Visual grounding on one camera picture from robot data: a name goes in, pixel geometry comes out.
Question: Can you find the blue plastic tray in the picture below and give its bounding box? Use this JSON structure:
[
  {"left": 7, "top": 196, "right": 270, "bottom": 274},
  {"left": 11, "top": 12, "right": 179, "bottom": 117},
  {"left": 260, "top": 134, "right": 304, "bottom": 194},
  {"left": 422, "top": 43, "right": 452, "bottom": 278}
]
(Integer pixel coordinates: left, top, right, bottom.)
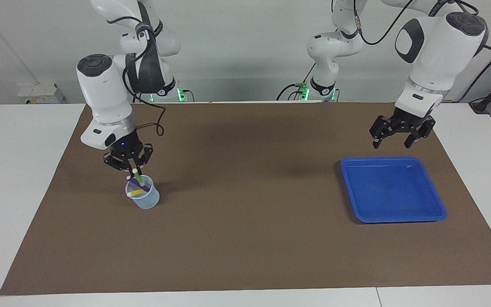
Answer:
[{"left": 340, "top": 156, "right": 448, "bottom": 223}]

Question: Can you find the green pen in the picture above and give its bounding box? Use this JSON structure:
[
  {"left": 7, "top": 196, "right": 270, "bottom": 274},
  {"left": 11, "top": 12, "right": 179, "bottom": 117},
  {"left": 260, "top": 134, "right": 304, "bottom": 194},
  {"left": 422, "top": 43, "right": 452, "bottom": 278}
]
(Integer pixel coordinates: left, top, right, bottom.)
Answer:
[{"left": 132, "top": 168, "right": 150, "bottom": 192}]

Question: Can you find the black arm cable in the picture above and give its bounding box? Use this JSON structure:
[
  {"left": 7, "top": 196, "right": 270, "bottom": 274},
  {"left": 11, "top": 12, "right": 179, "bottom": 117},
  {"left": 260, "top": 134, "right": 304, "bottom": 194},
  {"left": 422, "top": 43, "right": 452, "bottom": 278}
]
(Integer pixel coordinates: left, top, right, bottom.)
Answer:
[
  {"left": 122, "top": 0, "right": 167, "bottom": 137},
  {"left": 331, "top": 0, "right": 491, "bottom": 103}
]

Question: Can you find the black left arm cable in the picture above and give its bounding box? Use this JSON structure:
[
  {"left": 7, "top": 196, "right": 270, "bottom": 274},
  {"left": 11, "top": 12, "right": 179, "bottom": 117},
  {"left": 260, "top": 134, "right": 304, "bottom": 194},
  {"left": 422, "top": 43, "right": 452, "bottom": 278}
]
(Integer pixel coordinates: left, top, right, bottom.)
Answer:
[{"left": 331, "top": 0, "right": 491, "bottom": 103}]

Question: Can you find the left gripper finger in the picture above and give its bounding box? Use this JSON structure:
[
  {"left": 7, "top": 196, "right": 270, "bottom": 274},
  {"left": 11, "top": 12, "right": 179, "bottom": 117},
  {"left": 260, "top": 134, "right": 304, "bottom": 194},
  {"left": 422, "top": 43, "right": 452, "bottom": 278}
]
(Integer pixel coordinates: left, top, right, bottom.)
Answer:
[
  {"left": 404, "top": 116, "right": 437, "bottom": 150},
  {"left": 369, "top": 115, "right": 394, "bottom": 150}
]

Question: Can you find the translucent plastic cup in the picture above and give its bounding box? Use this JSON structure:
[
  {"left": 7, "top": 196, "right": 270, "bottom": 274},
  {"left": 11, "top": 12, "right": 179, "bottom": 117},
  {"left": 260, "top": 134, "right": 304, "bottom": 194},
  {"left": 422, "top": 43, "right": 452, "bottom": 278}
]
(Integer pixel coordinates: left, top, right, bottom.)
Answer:
[{"left": 125, "top": 174, "right": 160, "bottom": 209}]

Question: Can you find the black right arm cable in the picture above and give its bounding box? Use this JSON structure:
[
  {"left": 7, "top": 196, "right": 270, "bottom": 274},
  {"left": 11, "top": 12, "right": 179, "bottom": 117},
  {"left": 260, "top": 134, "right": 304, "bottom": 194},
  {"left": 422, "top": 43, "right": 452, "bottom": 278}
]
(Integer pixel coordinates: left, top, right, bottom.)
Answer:
[{"left": 122, "top": 0, "right": 167, "bottom": 137}]

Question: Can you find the purple pen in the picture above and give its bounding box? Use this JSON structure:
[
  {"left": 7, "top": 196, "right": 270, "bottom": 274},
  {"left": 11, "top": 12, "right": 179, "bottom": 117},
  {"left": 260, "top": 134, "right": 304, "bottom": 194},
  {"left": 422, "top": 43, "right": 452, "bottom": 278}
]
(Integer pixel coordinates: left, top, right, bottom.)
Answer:
[{"left": 127, "top": 177, "right": 150, "bottom": 191}]

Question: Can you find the black base cable bundle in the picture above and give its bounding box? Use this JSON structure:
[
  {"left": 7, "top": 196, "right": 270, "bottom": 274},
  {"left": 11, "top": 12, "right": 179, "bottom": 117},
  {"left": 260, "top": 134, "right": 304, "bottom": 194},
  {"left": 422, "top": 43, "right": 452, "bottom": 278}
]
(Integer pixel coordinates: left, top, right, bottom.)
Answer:
[{"left": 276, "top": 63, "right": 316, "bottom": 101}]

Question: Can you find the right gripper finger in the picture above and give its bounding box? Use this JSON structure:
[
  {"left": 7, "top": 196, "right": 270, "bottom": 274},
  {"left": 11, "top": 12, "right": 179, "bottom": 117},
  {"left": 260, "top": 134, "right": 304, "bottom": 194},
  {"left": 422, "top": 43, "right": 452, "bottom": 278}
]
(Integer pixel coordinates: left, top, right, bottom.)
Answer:
[
  {"left": 134, "top": 143, "right": 154, "bottom": 172},
  {"left": 103, "top": 151, "right": 132, "bottom": 173}
]

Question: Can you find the brown table mat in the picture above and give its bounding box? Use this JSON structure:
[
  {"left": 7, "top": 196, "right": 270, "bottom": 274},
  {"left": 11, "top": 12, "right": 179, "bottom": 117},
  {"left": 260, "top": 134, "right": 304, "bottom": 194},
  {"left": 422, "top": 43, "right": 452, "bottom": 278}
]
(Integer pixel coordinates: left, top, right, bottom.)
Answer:
[{"left": 0, "top": 101, "right": 491, "bottom": 296}]

